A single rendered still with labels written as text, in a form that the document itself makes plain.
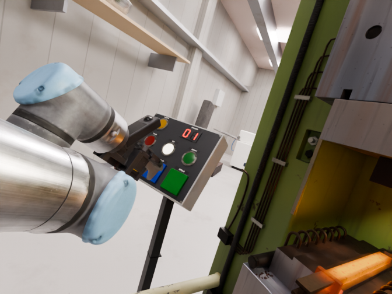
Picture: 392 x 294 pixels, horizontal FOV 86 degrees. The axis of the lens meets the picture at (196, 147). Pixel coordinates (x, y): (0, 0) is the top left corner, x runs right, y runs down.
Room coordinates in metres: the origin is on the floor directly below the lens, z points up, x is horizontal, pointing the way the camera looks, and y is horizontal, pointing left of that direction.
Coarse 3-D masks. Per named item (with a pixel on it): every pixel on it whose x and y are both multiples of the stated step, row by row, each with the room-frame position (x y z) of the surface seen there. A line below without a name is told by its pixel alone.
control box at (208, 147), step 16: (160, 128) 0.84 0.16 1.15; (176, 128) 0.82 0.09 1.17; (192, 128) 0.79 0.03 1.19; (144, 144) 0.81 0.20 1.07; (160, 144) 0.79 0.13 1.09; (176, 144) 0.77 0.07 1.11; (192, 144) 0.75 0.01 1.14; (208, 144) 0.73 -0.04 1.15; (224, 144) 0.76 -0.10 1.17; (176, 160) 0.72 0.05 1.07; (208, 160) 0.69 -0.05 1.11; (160, 176) 0.70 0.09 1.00; (192, 176) 0.67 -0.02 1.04; (208, 176) 0.72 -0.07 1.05; (160, 192) 0.67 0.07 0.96; (192, 192) 0.65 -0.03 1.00
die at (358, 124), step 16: (336, 112) 0.49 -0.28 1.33; (352, 112) 0.46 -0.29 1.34; (368, 112) 0.44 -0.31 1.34; (384, 112) 0.42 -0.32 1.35; (336, 128) 0.47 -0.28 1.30; (352, 128) 0.45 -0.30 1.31; (368, 128) 0.43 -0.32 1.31; (384, 128) 0.41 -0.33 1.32; (336, 144) 0.54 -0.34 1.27; (352, 144) 0.44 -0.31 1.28; (368, 144) 0.42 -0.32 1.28; (384, 144) 0.40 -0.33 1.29
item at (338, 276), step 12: (348, 264) 0.46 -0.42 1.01; (360, 264) 0.48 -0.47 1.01; (372, 264) 0.50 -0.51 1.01; (384, 264) 0.54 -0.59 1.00; (312, 276) 0.37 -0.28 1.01; (324, 276) 0.38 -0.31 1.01; (336, 276) 0.40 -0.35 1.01; (348, 276) 0.41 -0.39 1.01; (300, 288) 0.34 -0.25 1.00; (312, 288) 0.34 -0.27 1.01; (324, 288) 0.35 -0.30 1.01; (336, 288) 0.37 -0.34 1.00
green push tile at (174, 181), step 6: (168, 174) 0.69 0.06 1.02; (174, 174) 0.68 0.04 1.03; (180, 174) 0.68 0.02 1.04; (168, 180) 0.68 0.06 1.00; (174, 180) 0.67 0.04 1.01; (180, 180) 0.66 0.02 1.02; (186, 180) 0.66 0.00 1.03; (162, 186) 0.67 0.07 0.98; (168, 186) 0.66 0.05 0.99; (174, 186) 0.66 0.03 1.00; (180, 186) 0.65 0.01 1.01; (174, 192) 0.64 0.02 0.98
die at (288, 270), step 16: (320, 240) 0.61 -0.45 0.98; (336, 240) 0.64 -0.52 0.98; (352, 240) 0.68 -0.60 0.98; (288, 256) 0.47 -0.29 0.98; (304, 256) 0.47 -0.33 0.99; (320, 256) 0.50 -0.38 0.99; (336, 256) 0.52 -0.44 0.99; (352, 256) 0.55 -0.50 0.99; (272, 272) 0.49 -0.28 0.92; (288, 272) 0.46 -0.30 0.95; (304, 272) 0.43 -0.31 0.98; (384, 272) 0.51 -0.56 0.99; (288, 288) 0.45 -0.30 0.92; (352, 288) 0.40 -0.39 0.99; (368, 288) 0.42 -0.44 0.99
